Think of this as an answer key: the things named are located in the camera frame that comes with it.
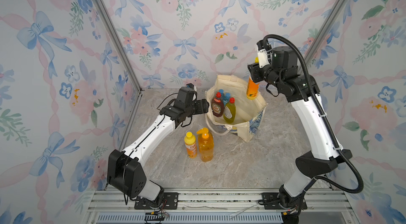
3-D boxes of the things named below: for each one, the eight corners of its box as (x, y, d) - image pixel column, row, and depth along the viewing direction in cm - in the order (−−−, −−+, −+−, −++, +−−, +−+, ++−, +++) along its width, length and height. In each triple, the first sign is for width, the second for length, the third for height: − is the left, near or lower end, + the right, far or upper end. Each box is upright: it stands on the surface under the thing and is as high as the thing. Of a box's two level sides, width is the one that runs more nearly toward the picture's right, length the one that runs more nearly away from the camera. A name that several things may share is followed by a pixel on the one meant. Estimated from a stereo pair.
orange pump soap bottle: (201, 163, 87) (201, 144, 68) (198, 151, 92) (197, 129, 73) (212, 160, 88) (215, 140, 69) (209, 148, 93) (210, 126, 74)
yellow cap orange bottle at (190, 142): (188, 159, 89) (184, 139, 70) (188, 152, 91) (184, 131, 73) (196, 159, 89) (194, 139, 70) (196, 152, 91) (194, 131, 73)
